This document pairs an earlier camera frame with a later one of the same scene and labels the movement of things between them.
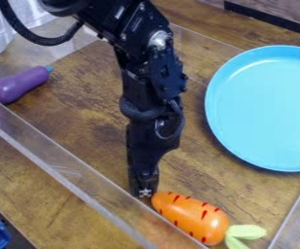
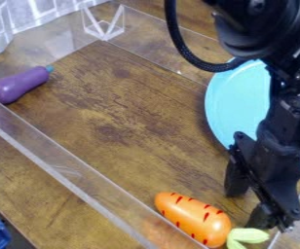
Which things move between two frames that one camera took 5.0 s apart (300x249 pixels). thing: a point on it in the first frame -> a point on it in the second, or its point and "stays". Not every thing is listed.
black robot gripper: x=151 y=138 -> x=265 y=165
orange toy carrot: x=202 y=220 stays
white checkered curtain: x=0 y=29 stays
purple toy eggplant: x=8 y=88 stays
